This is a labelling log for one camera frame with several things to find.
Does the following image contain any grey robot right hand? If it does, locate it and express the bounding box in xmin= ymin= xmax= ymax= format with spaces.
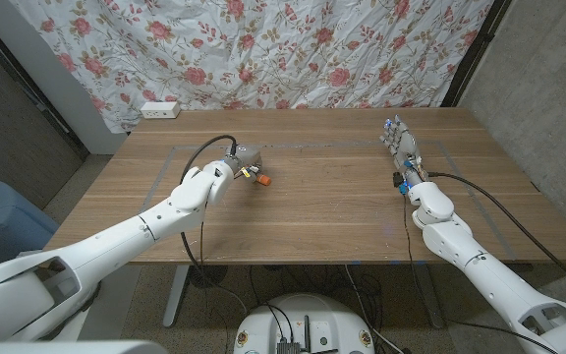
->
xmin=379 ymin=115 xmax=429 ymax=188

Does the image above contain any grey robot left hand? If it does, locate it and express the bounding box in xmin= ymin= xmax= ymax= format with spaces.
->
xmin=223 ymin=144 xmax=264 ymax=184

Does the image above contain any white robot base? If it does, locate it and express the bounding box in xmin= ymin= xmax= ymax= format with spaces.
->
xmin=232 ymin=293 xmax=376 ymax=354

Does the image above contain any white power strip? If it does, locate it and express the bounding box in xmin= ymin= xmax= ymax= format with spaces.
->
xmin=140 ymin=100 xmax=182 ymax=120

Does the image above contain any floral backdrop cloth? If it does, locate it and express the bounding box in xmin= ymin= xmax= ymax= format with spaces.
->
xmin=8 ymin=0 xmax=495 ymax=133

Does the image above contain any black backdrop pole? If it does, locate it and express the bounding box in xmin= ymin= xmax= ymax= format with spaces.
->
xmin=442 ymin=0 xmax=513 ymax=108

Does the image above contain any black round floor object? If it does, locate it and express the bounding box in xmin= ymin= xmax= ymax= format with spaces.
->
xmin=189 ymin=265 xmax=229 ymax=290

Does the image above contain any white table leg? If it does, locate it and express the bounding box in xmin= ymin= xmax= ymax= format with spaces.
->
xmin=162 ymin=264 xmax=191 ymax=329

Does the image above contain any grey table leg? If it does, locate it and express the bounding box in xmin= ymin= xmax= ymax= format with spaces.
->
xmin=413 ymin=264 xmax=446 ymax=329

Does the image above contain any blue plastic bin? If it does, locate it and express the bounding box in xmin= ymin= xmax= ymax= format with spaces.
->
xmin=0 ymin=180 xmax=61 ymax=274

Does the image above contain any white robot torso edge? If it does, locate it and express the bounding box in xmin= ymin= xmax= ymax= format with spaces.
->
xmin=0 ymin=339 xmax=169 ymax=354

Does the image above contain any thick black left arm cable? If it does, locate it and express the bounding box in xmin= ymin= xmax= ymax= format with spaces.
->
xmin=179 ymin=134 xmax=250 ymax=316

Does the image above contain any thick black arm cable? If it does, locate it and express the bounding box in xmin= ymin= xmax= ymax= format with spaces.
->
xmin=179 ymin=134 xmax=250 ymax=316
xmin=427 ymin=171 xmax=566 ymax=299

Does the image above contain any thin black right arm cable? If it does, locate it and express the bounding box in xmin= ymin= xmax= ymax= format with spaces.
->
xmin=401 ymin=194 xmax=559 ymax=351

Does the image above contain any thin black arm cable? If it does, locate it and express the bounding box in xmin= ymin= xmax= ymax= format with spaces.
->
xmin=198 ymin=220 xmax=208 ymax=276
xmin=401 ymin=194 xmax=559 ymax=351

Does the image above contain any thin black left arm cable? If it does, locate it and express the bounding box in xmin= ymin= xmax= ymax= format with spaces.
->
xmin=198 ymin=220 xmax=208 ymax=276

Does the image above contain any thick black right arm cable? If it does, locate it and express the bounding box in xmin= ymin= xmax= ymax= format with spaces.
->
xmin=427 ymin=171 xmax=566 ymax=299

